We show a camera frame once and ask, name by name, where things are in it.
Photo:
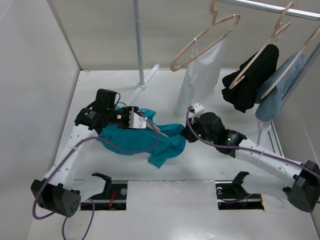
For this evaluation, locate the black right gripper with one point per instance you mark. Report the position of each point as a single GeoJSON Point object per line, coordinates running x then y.
{"type": "Point", "coordinates": [190, 137]}

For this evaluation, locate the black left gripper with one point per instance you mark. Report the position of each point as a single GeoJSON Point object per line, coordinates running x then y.
{"type": "Point", "coordinates": [127, 110]}

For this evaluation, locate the teal t shirt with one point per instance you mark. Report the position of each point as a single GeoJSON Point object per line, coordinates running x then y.
{"type": "Point", "coordinates": [167, 145]}

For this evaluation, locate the beige wooden hanger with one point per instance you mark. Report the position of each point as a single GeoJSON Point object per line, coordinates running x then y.
{"type": "Point", "coordinates": [155, 129]}

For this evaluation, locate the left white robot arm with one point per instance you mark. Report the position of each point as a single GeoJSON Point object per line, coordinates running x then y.
{"type": "Point", "coordinates": [58, 192]}

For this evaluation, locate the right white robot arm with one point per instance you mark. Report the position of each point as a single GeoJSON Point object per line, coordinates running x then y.
{"type": "Point", "coordinates": [302, 180]}

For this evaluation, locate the beige hanger holding denim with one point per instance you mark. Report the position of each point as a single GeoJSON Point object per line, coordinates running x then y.
{"type": "Point", "coordinates": [315, 32]}

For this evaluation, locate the beige hanger holding black garment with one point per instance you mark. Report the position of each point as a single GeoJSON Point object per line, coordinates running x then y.
{"type": "Point", "coordinates": [279, 28]}

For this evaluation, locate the black hanging garment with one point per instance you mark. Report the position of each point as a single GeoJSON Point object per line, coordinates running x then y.
{"type": "Point", "coordinates": [243, 95]}

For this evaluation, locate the white rack base foot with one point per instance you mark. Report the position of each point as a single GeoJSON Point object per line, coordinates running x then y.
{"type": "Point", "coordinates": [143, 83]}

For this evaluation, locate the white hanging cloth bag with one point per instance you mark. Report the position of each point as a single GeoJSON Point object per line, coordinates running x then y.
{"type": "Point", "coordinates": [201, 76]}

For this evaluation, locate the blue denim hanging garment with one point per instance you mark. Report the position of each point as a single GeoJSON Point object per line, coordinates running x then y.
{"type": "Point", "coordinates": [270, 107]}

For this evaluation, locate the white rack right base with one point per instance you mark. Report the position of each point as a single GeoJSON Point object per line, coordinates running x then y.
{"type": "Point", "coordinates": [268, 138]}

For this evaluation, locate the silver rack top bar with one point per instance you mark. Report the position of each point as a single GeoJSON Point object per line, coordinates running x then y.
{"type": "Point", "coordinates": [272, 9]}

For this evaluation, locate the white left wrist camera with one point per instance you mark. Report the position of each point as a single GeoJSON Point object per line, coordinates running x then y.
{"type": "Point", "coordinates": [136, 120]}

